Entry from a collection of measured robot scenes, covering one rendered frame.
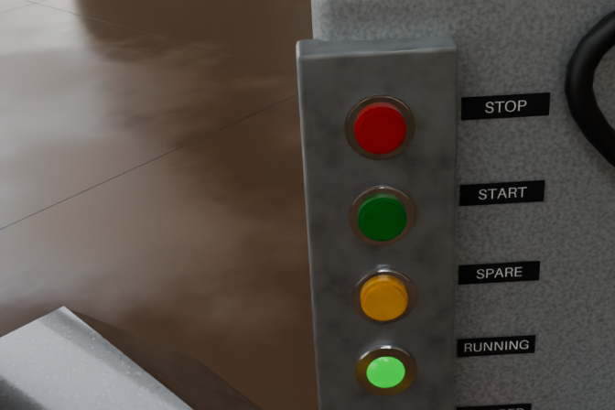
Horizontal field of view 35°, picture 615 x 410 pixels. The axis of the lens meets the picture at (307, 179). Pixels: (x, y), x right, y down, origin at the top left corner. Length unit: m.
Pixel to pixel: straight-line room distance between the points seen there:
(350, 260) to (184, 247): 2.83
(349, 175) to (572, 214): 0.13
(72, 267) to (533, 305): 2.84
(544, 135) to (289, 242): 2.81
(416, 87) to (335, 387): 0.19
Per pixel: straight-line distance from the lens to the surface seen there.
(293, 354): 2.79
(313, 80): 0.48
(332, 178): 0.51
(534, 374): 0.61
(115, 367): 1.44
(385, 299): 0.54
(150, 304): 3.08
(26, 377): 1.47
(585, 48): 0.50
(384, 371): 0.57
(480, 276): 0.57
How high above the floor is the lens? 1.67
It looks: 27 degrees down
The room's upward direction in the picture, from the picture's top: 4 degrees counter-clockwise
